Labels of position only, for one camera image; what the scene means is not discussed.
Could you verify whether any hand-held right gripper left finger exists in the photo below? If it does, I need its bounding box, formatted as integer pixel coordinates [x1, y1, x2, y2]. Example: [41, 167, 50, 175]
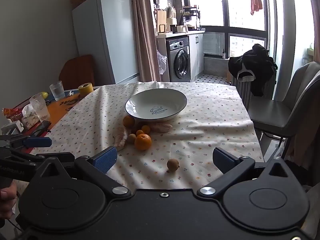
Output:
[30, 146, 132, 200]

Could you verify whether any white kitchen cabinet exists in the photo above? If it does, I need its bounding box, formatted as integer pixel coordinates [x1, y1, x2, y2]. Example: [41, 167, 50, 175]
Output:
[188, 33, 205, 79]

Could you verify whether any white refrigerator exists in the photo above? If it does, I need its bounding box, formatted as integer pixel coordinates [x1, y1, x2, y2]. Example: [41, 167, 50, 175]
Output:
[72, 0, 140, 85]

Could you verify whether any grey washing machine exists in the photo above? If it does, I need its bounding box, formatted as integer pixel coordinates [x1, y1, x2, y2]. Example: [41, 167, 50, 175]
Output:
[166, 37, 192, 82]

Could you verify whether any clear glass cup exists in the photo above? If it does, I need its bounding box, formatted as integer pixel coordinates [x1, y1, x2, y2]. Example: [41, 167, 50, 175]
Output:
[29, 92, 51, 125]
[49, 81, 66, 101]

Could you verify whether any red snack packet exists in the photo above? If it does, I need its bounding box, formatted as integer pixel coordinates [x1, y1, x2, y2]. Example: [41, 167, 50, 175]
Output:
[2, 107, 19, 117]

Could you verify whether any person's left hand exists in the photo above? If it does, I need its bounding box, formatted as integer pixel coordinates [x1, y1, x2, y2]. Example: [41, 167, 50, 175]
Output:
[0, 181, 17, 217]

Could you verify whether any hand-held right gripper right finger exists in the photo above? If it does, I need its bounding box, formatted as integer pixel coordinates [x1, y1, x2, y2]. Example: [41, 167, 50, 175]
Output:
[197, 147, 298, 198]

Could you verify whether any black clothing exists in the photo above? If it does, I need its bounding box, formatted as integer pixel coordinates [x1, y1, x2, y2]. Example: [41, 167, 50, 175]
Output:
[228, 44, 278, 97]

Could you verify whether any small white box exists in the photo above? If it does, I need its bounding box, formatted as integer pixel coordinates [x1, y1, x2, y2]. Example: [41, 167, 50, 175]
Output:
[1, 120, 24, 134]

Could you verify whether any beige pink curtain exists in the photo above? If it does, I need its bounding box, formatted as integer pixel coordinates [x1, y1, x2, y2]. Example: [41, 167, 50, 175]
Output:
[306, 0, 320, 40]
[130, 0, 162, 82]

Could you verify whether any red plastic basket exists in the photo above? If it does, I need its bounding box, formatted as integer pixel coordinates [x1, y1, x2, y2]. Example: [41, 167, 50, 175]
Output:
[4, 97, 33, 119]

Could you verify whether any clear plastic bag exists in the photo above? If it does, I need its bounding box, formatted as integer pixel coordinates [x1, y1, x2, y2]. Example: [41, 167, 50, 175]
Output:
[157, 50, 167, 75]

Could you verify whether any yellow tape roll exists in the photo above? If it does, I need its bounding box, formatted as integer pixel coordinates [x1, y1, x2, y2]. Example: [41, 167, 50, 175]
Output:
[78, 82, 94, 97]

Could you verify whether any grey chair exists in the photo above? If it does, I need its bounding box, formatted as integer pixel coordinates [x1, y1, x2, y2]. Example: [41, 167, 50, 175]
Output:
[246, 61, 320, 153]

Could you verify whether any large orange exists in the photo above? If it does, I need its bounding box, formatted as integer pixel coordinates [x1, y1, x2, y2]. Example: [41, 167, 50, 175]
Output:
[122, 115, 136, 128]
[134, 133, 152, 151]

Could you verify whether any white radiator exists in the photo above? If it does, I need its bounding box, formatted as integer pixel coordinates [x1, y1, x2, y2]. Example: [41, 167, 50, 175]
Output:
[231, 76, 253, 108]

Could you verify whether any black phone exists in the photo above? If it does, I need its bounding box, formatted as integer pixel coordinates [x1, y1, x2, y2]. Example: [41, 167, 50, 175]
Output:
[32, 121, 52, 132]

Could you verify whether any tissue pack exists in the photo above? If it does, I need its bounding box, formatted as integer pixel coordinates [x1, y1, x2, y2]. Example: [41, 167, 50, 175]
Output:
[21, 105, 40, 129]

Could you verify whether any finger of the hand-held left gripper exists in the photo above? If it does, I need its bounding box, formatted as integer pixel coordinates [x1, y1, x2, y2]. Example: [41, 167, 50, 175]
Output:
[7, 150, 75, 165]
[0, 134, 52, 149]

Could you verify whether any wooden cutting board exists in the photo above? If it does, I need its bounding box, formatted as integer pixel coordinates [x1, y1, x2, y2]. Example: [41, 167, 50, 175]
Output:
[157, 9, 167, 34]

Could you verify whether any floral white tablecloth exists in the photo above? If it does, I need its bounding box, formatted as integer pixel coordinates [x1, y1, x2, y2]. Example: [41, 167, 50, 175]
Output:
[30, 81, 265, 190]

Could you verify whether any white plate with dark rim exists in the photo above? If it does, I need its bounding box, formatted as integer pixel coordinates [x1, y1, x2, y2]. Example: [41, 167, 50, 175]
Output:
[125, 89, 188, 121]

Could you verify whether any orange printed mat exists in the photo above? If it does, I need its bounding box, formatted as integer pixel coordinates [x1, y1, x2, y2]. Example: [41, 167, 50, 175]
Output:
[32, 89, 88, 128]

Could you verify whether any peeled pomelo piece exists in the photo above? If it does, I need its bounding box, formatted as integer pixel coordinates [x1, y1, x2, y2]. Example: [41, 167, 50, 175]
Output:
[112, 126, 129, 151]
[149, 122, 173, 133]

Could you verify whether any black dish rack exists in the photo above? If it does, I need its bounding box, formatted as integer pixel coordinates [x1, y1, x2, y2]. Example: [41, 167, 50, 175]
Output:
[182, 5, 202, 30]

